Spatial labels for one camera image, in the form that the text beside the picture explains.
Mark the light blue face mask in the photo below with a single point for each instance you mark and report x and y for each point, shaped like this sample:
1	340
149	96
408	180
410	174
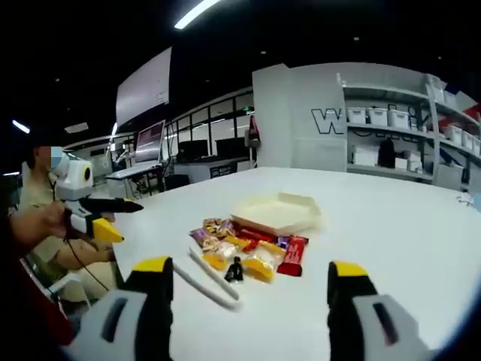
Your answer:
474	203

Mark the group of white storage bins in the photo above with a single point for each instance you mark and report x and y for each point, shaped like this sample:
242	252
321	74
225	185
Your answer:
377	117

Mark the white cardboard box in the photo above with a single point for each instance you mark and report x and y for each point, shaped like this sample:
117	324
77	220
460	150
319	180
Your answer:
366	155
409	161

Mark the small black clip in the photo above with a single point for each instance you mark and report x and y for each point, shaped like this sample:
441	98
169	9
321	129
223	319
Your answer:
233	270

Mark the black item on shelf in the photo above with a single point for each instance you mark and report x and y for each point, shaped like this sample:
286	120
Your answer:
386	153

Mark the large hanging white screen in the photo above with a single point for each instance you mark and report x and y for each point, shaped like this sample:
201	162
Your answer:
144	88

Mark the person's red sleeve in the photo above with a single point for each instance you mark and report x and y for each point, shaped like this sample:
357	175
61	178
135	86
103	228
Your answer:
26	293

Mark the long ceiling light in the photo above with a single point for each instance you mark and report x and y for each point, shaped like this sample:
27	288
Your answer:
196	14
20	126

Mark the black monitor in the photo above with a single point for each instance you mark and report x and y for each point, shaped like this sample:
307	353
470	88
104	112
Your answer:
231	147
193	150

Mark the computer monitor on stand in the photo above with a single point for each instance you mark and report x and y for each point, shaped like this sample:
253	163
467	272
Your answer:
150	142

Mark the white desk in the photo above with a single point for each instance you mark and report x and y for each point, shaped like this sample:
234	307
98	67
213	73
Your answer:
131	175

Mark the red hanging bag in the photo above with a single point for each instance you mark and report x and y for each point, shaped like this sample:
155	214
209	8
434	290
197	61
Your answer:
254	129

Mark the white chair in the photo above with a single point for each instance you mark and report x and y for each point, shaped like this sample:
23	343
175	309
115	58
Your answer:
69	286

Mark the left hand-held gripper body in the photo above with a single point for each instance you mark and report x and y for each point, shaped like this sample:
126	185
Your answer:
75	180

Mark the white food tongs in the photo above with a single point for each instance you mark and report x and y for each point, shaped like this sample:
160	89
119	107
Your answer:
210	280

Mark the pile of colourful food packets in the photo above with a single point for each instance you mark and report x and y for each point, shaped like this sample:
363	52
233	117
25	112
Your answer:
240	244

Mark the person's left hand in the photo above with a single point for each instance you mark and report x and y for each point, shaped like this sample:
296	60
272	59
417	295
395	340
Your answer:
56	222

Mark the grey metal shelving rack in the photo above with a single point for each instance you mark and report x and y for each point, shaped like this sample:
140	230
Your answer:
413	150

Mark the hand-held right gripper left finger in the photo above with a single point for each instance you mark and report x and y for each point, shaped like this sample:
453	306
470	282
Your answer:
112	331

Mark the white food container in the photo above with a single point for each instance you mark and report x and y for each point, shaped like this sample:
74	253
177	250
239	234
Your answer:
280	212

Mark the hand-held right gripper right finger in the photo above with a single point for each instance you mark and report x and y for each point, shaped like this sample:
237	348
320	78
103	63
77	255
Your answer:
372	331

